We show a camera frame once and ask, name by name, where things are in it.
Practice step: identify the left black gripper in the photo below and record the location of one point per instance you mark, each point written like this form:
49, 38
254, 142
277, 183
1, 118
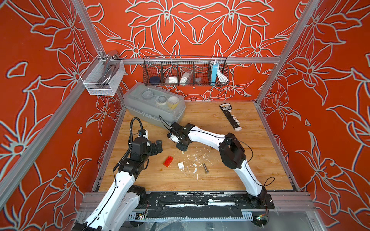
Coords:
154, 151

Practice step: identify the white packet in basket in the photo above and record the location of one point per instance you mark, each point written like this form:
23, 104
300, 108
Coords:
171, 80

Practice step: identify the light blue box in basket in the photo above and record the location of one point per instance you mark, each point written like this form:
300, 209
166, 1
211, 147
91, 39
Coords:
214, 74

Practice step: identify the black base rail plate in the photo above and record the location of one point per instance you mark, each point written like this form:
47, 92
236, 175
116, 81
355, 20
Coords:
202, 204

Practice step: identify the steel hex bolt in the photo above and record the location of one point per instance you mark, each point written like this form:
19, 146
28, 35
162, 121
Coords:
205, 167

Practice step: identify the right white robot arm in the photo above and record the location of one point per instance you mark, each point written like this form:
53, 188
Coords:
231, 151

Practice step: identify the red 2x4 lego brick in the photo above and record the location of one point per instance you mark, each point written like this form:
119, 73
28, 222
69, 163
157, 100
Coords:
168, 161

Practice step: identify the black wire basket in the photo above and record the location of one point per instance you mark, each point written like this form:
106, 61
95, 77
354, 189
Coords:
201, 67

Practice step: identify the black comb-like tool strip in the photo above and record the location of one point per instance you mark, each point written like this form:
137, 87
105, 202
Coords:
227, 111

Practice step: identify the grey lidded plastic box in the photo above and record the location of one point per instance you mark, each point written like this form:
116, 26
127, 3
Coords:
155, 105

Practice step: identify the clear bag in basket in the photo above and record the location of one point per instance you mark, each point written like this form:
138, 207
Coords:
186, 78

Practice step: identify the dark round jar in basket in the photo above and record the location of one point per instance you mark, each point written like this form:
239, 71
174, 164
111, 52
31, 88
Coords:
155, 80

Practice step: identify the white slotted cable duct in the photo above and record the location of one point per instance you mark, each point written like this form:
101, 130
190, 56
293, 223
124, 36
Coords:
138, 217

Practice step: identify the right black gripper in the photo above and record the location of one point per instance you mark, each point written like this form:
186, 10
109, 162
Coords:
181, 148

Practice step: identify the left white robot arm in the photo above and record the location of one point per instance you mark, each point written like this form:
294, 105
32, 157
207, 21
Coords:
123, 196

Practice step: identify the clear plastic wall bin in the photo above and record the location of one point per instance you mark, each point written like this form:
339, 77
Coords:
103, 76

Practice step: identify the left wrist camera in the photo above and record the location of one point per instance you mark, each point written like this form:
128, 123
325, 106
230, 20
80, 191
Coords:
143, 133

